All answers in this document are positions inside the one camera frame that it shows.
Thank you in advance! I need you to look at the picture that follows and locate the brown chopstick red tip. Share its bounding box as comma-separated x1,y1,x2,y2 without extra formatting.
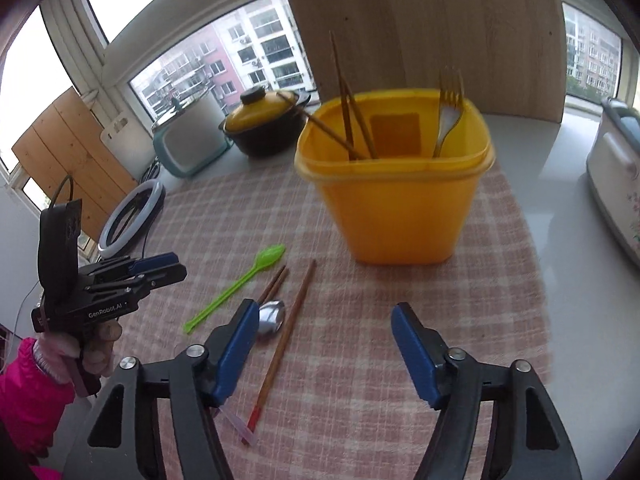
247,259,317,437

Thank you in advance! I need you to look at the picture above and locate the metal fork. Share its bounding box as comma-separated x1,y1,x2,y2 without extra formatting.
433,66,464,157

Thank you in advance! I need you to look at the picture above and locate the teal white rice cooker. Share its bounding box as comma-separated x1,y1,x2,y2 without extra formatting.
152,90,231,179

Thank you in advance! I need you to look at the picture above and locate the pink plaid cloth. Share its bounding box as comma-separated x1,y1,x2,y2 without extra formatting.
116,164,551,479

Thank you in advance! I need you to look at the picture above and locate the left hand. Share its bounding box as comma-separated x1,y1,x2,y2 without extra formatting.
32,320,122,385

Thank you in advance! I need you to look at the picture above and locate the green plastic spoon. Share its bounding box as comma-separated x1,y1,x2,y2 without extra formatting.
183,244,286,335

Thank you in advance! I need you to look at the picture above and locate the wooden slat panel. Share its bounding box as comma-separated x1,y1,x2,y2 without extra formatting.
12,87,137,242

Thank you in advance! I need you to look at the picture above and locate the yellow plastic container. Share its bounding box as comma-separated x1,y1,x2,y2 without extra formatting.
294,89,496,266

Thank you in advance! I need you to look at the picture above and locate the floral white slow cooker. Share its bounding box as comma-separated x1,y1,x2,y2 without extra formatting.
586,98,640,266

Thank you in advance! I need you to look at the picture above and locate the white ring light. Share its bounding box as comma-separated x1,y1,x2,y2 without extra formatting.
98,179,166,259

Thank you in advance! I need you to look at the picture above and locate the metal spoon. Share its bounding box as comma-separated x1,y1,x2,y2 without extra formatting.
257,300,285,339

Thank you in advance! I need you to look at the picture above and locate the pink sleeve forearm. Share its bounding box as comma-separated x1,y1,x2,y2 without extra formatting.
1,338,75,479

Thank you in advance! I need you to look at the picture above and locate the brown chopstick horizontal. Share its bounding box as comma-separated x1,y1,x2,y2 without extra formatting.
276,91,366,160

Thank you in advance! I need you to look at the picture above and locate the wooden board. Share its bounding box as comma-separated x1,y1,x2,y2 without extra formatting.
288,0,566,122

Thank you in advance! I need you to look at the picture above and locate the white cutting board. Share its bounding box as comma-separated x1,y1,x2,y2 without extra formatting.
100,113,155,181

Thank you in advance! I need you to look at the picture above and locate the clear plastic spoon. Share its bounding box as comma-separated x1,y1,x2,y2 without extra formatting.
218,405,257,446

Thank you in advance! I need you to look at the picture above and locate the yellow lid black pot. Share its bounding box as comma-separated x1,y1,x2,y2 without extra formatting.
219,86,310,158

